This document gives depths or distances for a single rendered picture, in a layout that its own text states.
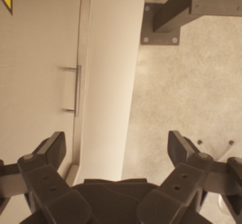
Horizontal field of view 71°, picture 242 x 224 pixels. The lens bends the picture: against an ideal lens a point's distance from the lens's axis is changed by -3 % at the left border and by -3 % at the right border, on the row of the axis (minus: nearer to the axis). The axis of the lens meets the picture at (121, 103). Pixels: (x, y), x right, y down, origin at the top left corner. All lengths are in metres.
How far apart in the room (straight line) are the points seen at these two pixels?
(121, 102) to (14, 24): 0.45
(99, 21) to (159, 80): 0.94
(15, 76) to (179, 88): 1.36
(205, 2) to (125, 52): 0.27
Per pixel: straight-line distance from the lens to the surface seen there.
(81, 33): 0.59
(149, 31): 1.43
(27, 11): 0.29
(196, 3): 0.55
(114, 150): 0.70
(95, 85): 0.62
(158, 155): 1.69
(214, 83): 1.62
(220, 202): 1.55
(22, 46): 0.28
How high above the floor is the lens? 1.41
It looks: 75 degrees down
